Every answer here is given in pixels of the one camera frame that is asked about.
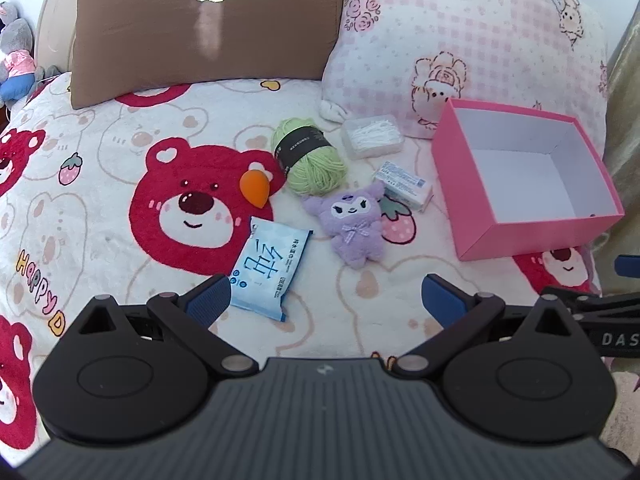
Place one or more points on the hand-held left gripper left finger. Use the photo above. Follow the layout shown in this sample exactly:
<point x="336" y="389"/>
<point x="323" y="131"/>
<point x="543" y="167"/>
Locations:
<point x="207" y="302"/>

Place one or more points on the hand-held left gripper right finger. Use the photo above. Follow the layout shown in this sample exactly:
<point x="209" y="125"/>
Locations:
<point x="442" y="302"/>

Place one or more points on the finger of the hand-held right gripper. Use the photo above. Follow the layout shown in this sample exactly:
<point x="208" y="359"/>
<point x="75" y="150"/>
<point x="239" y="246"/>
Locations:
<point x="629" y="265"/>
<point x="600" y="305"/>

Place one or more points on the blue wet wipes packet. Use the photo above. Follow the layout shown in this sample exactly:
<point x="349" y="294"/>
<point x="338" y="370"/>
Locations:
<point x="270" y="265"/>

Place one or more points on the pink cardboard box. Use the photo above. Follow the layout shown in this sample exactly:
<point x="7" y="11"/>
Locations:
<point x="465" y="200"/>

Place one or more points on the purple plush toy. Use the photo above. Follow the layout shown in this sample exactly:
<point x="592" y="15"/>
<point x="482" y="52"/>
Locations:
<point x="350" y="230"/>

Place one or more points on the orange makeup sponge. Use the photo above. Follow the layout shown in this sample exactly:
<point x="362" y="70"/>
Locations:
<point x="255" y="190"/>

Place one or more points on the small white blue box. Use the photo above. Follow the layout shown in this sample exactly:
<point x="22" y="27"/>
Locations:
<point x="402" y="185"/>

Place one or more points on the green yarn ball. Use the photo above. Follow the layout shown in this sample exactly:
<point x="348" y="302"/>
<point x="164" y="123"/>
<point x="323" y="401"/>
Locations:
<point x="310" y="170"/>

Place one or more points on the clear box of floss picks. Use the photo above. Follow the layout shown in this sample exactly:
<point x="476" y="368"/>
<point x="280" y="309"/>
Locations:
<point x="372" y="137"/>

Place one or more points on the gold curtain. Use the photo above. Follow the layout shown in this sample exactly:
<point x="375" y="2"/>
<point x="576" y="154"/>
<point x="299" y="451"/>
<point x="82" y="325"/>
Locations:
<point x="625" y="110"/>

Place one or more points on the bear printed blanket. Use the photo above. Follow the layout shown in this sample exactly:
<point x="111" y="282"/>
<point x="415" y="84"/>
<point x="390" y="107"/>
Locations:
<point x="100" y="160"/>

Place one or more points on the brown pillow with cloud print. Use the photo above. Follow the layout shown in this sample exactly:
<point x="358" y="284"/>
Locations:
<point x="175" y="35"/>

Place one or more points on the pink checked cartoon pillow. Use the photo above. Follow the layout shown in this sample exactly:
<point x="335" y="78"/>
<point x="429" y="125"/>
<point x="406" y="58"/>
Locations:
<point x="450" y="25"/>

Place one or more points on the cream bed headboard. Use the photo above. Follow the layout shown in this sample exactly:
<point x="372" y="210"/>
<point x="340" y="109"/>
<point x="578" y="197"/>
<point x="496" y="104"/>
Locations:
<point x="50" y="35"/>

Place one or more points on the grey plush toy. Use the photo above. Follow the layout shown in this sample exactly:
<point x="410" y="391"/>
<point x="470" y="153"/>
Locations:
<point x="17" y="35"/>

